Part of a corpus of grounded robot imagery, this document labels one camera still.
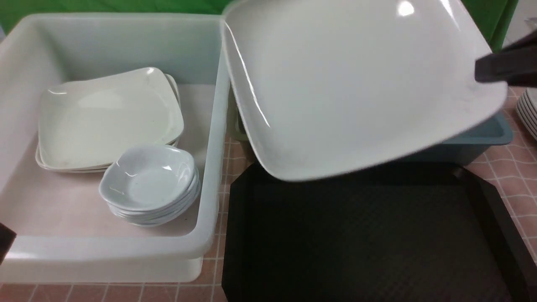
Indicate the green backdrop cloth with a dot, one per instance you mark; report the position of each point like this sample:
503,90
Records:
492,17

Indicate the black plastic tray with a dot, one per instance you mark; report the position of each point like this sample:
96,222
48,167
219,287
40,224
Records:
401,232

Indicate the pink checkered tablecloth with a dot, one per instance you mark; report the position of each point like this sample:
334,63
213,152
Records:
511,168

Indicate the large white plastic tub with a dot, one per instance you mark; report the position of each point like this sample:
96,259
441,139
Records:
65,231

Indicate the olive green plastic bin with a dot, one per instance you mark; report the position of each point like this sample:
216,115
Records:
237,132

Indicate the stacked small white bowls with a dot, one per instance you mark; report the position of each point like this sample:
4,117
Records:
151,185

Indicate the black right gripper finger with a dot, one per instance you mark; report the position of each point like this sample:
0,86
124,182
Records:
516,64

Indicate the large white square plate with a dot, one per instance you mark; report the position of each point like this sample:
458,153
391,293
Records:
328,87

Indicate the stack of white plates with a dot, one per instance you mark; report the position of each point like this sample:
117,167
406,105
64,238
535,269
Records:
526,109

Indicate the teal plastic bin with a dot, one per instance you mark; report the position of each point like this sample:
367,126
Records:
468,146

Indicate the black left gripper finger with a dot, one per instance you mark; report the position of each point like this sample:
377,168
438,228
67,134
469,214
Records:
7,238

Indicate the stacked white square plates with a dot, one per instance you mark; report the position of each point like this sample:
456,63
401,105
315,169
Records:
85,125

